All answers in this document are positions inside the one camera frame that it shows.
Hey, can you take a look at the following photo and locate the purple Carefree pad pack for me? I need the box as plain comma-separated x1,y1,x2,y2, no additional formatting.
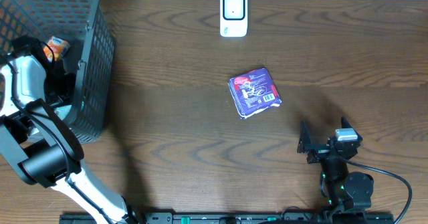
228,68,282,119

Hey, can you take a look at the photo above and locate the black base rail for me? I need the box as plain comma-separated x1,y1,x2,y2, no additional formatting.
60,211,395,224

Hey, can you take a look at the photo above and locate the dark grey plastic basket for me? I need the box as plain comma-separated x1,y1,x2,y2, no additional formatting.
1,0,115,144

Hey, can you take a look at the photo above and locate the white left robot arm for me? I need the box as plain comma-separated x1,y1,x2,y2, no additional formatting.
1,35,141,223

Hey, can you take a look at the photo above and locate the white barcode scanner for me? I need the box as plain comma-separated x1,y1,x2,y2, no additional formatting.
219,0,249,37

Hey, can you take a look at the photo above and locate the orange tissue packet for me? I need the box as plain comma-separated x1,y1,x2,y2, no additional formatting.
43,36,71,62

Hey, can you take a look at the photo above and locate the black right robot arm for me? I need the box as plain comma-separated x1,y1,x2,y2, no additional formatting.
297,118,374,211

